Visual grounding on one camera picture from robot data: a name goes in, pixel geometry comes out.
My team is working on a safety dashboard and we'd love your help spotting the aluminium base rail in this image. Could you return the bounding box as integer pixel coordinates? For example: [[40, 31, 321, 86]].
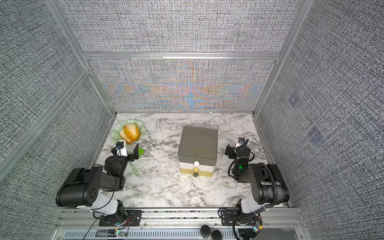
[[50, 208, 311, 240]]

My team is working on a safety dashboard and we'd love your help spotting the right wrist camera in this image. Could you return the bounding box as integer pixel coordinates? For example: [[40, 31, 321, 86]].
[[236, 137, 249, 151]]

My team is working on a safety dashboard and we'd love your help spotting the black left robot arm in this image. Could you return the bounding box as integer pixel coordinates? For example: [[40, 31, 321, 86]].
[[56, 141, 142, 228]]

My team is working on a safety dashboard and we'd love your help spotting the grey three-drawer storage box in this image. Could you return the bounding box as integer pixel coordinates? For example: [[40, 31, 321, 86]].
[[178, 126, 218, 177]]

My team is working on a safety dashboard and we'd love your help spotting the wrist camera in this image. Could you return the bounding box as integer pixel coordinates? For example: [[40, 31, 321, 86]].
[[116, 140, 128, 157], [236, 137, 249, 151]]

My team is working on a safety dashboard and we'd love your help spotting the black round knob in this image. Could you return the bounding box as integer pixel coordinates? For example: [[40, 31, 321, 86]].
[[211, 230, 223, 240], [200, 225, 211, 238]]

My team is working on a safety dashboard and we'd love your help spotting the green snack packet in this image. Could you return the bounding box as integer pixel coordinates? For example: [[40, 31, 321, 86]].
[[139, 148, 145, 156]]

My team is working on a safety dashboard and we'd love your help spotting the black round knob left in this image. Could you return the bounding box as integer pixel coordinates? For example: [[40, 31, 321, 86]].
[[200, 225, 211, 238]]

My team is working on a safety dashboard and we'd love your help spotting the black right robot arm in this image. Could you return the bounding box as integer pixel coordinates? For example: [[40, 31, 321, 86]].
[[218, 143, 290, 226]]

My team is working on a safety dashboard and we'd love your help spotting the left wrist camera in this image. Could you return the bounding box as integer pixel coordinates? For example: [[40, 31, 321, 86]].
[[116, 140, 128, 157]]

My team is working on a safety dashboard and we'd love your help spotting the black round knob right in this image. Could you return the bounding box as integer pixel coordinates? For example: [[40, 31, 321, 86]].
[[211, 230, 223, 240]]

